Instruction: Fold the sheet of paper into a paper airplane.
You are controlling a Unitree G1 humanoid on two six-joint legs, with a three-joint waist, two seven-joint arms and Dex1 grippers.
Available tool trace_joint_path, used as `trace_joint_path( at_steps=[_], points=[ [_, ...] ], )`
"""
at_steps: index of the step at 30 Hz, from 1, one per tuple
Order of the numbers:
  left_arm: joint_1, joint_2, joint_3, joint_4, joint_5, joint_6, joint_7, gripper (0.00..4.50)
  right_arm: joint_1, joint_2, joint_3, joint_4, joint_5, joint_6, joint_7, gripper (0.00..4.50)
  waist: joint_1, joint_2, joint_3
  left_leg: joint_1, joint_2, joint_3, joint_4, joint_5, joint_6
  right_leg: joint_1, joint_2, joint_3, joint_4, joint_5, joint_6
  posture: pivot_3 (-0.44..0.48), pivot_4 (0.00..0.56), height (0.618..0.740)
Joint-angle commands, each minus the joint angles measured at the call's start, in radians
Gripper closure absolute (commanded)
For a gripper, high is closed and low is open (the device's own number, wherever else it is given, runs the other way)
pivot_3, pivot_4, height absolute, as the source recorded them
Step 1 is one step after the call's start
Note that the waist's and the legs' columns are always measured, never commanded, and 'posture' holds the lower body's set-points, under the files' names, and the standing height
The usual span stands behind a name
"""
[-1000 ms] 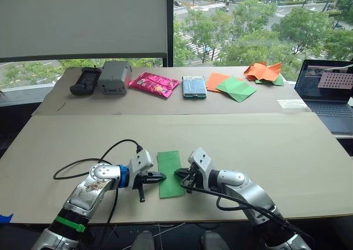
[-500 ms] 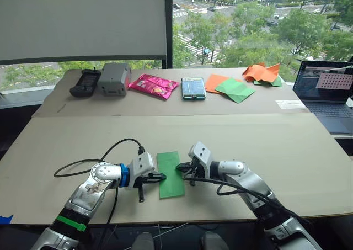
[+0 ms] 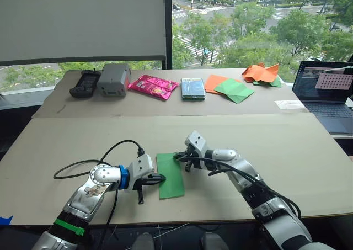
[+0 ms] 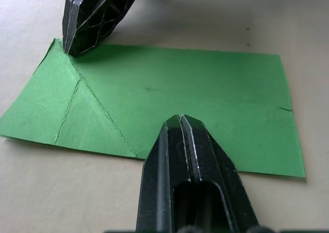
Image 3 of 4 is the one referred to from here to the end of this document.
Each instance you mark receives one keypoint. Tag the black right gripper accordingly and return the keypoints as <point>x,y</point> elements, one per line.
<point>193,159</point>

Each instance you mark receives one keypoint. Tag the dark blue laptop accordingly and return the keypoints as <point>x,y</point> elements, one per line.
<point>325,101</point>

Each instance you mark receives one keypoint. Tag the dark window frame post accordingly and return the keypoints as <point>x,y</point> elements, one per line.
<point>168,26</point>

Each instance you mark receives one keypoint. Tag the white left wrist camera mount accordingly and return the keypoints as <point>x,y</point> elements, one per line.
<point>142,165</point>

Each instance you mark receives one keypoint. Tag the smartphone with green case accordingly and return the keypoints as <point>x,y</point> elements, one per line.
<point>193,88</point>

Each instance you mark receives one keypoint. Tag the grey battery box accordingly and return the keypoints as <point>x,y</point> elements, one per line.
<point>113,80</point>

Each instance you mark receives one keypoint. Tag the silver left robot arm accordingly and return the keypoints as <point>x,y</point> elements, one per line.
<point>99,176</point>

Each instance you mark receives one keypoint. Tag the grey rounded shape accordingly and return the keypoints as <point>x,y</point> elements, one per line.
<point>212,241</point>
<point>143,241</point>

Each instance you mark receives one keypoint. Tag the crumpled orange paper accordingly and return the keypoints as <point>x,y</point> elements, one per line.
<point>259,72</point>

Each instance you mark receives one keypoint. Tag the creased green paper sheet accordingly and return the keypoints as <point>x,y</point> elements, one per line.
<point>234,90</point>

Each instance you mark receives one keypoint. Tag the pink snack bag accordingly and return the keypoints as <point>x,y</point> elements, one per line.
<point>153,87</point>

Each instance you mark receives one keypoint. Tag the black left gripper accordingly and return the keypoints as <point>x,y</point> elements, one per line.
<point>142,181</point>

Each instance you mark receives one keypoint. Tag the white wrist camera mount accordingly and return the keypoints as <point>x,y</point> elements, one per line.
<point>142,165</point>
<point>196,141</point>

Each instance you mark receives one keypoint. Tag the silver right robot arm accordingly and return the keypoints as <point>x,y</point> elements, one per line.
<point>275,206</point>

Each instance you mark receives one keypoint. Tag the small green paper sheet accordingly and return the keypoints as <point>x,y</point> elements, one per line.
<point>271,82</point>

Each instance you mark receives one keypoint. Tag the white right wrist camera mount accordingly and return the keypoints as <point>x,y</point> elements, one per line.
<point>196,141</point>

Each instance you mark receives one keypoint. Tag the flat orange paper sheet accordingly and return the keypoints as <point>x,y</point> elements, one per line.
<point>213,83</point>

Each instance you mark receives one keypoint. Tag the black handheld controller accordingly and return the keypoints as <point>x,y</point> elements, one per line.
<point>84,84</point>

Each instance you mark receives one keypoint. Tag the white roller blind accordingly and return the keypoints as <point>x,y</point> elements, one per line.
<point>82,23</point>

